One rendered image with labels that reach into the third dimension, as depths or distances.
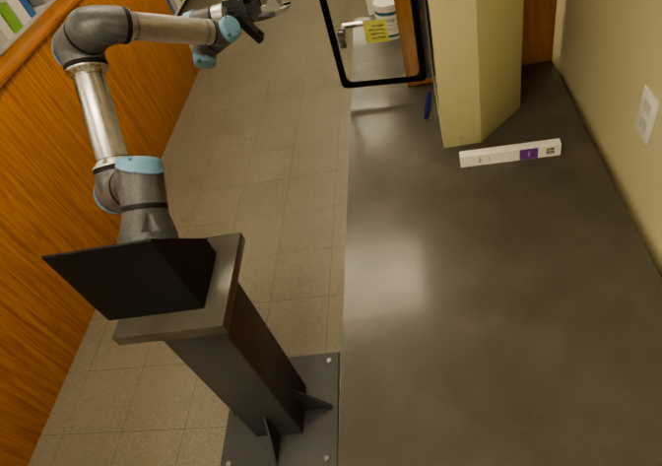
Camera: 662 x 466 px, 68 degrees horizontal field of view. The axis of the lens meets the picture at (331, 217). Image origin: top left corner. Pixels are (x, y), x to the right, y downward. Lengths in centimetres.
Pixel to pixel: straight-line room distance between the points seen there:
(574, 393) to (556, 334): 13
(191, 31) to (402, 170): 74
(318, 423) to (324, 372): 21
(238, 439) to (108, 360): 89
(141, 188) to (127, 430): 145
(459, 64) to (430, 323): 68
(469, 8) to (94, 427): 227
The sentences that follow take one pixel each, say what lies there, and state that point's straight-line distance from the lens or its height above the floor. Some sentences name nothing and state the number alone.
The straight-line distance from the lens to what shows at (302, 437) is 213.
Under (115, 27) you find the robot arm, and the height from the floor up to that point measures 151.
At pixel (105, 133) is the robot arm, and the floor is 130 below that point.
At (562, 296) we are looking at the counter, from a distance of 121.
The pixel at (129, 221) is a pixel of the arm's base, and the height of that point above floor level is 120.
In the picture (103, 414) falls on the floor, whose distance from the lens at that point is 265.
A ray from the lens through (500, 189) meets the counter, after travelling 141.
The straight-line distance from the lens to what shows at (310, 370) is 224.
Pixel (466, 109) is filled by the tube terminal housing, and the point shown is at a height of 107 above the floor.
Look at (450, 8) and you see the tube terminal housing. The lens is 132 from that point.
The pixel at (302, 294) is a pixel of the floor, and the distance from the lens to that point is 248.
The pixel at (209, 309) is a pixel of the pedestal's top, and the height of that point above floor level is 94.
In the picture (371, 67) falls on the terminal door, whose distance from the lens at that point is 177.
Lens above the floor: 194
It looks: 45 degrees down
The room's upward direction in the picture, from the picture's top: 20 degrees counter-clockwise
